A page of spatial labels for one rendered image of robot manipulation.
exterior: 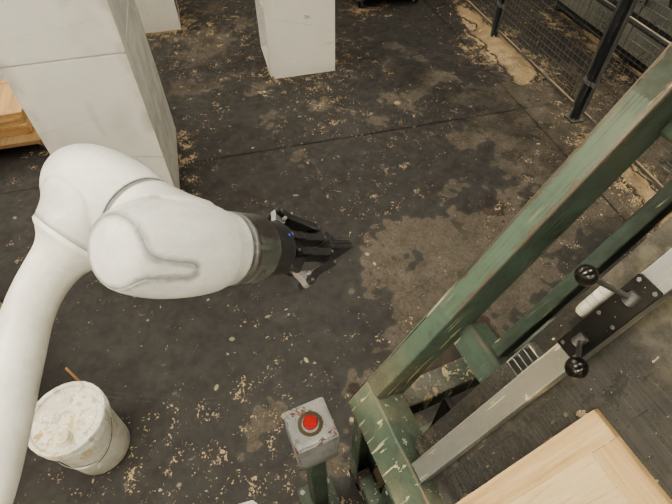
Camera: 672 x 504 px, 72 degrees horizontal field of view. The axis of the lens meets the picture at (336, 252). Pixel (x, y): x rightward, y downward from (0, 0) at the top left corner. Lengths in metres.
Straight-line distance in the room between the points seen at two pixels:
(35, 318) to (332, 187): 2.74
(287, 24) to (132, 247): 3.82
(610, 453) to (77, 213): 0.95
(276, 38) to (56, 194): 3.71
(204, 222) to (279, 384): 1.94
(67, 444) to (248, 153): 2.25
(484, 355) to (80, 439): 1.56
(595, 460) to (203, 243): 0.84
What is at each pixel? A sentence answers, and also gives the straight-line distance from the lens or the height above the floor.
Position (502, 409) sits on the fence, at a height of 1.19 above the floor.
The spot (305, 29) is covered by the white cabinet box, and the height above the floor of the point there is 0.40.
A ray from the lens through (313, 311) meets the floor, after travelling 2.57.
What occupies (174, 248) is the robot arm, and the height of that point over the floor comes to 1.84.
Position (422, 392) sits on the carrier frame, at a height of 0.79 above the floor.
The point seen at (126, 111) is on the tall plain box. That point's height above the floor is 0.78.
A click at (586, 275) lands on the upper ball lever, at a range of 0.87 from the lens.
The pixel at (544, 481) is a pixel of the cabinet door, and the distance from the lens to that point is 1.13.
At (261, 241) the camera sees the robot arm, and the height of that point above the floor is 1.76.
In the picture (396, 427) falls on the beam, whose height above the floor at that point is 0.89.
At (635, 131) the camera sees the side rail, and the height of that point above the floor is 1.67.
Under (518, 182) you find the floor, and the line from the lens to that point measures 3.49.
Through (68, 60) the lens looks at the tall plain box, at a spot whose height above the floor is 1.08.
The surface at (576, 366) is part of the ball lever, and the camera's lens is 0.89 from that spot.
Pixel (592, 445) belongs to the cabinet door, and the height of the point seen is 1.27.
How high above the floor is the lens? 2.17
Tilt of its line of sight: 50 degrees down
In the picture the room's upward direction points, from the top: straight up
